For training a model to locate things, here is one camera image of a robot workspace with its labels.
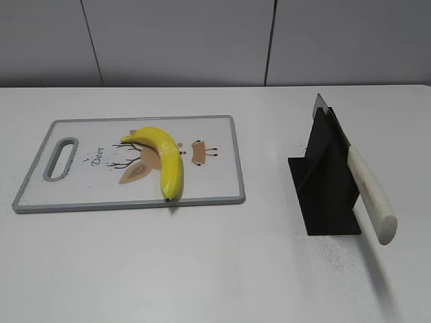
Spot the white-handled cleaver knife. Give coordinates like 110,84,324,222
312,94,398,246

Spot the black knife stand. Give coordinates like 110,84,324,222
288,107,361,236

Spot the white grey-rimmed cutting board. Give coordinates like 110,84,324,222
13,115,245,214

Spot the yellow plastic banana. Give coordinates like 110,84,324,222
121,127,183,200

